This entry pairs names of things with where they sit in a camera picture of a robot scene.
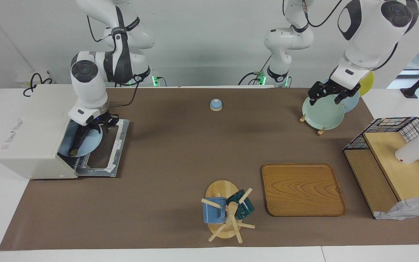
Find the light blue racked plate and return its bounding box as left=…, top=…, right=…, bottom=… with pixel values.
left=322, top=77, right=360, bottom=113

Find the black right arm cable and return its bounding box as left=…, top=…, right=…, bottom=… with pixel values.
left=106, top=82, right=139, bottom=110

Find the yellow plate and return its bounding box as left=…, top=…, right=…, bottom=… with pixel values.
left=359, top=71, right=374, bottom=97

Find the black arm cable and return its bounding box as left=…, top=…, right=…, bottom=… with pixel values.
left=282, top=0, right=344, bottom=28
left=106, top=82, right=139, bottom=110

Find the wooden plate rack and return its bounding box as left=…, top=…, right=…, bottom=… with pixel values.
left=299, top=114, right=326, bottom=136

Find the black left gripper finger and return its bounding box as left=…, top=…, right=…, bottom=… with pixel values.
left=334, top=84, right=362, bottom=105
left=307, top=82, right=326, bottom=107

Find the white plastic cup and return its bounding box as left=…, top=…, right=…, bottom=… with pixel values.
left=395, top=135, right=419, bottom=164

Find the wooden shelf unit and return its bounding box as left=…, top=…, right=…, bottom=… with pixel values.
left=343, top=132, right=419, bottom=219

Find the black wire basket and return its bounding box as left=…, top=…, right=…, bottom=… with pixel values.
left=343, top=117, right=419, bottom=193

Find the dark green ceramic mug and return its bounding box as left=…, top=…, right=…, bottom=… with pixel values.
left=226, top=189, right=255, bottom=220

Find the pale green plate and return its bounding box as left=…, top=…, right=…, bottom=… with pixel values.
left=302, top=94, right=345, bottom=130

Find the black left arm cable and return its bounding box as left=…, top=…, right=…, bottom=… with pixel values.
left=282, top=0, right=344, bottom=28

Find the brown table mat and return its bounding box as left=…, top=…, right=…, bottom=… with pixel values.
left=0, top=87, right=419, bottom=251

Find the dark purple eggplant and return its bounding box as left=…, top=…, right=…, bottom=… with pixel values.
left=69, top=126, right=86, bottom=157

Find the black oven power cable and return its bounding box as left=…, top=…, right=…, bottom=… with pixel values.
left=23, top=73, right=55, bottom=97

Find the white power strip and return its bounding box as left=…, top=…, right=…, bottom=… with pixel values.
left=16, top=71, right=50, bottom=88

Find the blue ceramic mug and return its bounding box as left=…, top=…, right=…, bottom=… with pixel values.
left=202, top=197, right=227, bottom=224

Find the wooden serving tray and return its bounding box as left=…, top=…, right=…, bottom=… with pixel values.
left=262, top=163, right=347, bottom=217

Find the white toaster oven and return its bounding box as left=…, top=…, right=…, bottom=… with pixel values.
left=0, top=84, right=99, bottom=179

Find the black base cable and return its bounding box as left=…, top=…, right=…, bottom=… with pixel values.
left=238, top=55, right=272, bottom=86

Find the wooden mug tree stand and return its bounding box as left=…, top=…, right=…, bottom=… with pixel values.
left=201, top=180, right=256, bottom=243

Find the grey white marbled cloth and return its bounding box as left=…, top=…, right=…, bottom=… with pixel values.
left=375, top=196, right=419, bottom=220

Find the oven door with glass window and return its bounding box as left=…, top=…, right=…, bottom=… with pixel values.
left=76, top=118, right=130, bottom=178

